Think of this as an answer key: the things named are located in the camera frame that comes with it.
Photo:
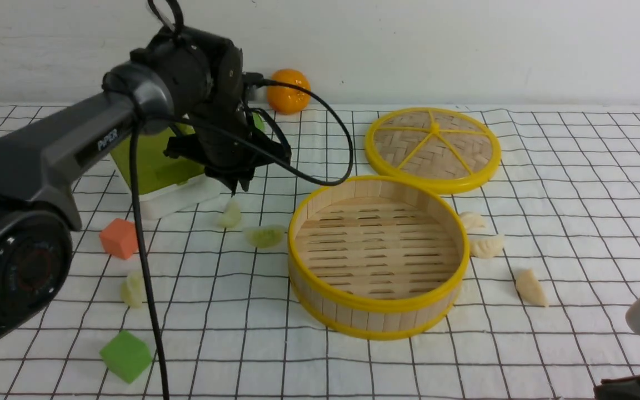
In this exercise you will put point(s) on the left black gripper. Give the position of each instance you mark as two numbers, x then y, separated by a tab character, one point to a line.
203	74

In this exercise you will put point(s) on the pale green dumpling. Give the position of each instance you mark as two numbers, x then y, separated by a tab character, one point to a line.
132	291
231	215
264	236

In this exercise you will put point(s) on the white dumpling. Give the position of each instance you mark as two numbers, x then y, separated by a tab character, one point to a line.
530	289
472	221
486	247

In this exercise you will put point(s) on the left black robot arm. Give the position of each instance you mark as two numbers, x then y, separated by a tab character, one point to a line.
39	164

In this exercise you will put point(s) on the bamboo steamer tray yellow rim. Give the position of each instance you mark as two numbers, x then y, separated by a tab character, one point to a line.
376	258

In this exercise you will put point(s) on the bamboo steamer lid yellow rim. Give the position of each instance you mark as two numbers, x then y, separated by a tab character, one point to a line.
445	151

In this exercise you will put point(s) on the orange toy fruit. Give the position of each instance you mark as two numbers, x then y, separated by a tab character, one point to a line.
288	101

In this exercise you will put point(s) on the white box green lid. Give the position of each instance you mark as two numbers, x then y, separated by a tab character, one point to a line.
166	185

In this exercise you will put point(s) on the orange foam cube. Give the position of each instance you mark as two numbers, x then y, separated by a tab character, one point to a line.
119	239

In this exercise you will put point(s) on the green foam cube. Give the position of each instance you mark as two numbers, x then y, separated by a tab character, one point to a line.
126	356

